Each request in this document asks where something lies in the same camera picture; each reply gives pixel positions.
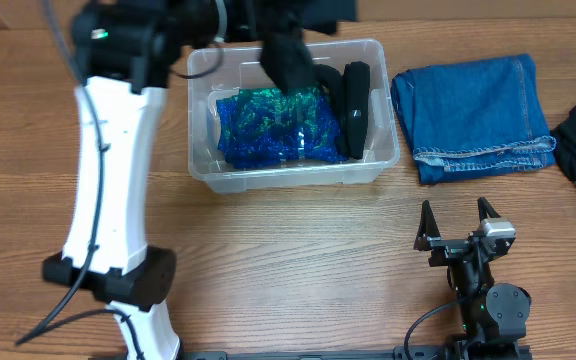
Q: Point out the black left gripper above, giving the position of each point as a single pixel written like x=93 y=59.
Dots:
x=263 y=10

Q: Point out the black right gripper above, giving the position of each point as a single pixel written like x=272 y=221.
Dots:
x=445 y=247

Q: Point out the blue denim jeans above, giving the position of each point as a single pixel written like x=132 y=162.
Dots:
x=473 y=119

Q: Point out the blue green sequin fabric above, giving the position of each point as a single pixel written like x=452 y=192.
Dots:
x=264 y=127

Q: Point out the black cloth bundle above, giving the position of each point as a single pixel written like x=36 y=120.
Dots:
x=286 y=60

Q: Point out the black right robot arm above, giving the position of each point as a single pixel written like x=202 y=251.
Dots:
x=494 y=315

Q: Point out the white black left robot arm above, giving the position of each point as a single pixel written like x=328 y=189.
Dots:
x=121 y=56

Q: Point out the clear plastic storage bin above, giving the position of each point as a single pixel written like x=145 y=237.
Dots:
x=241 y=70

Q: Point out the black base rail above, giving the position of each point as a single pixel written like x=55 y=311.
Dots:
x=358 y=354

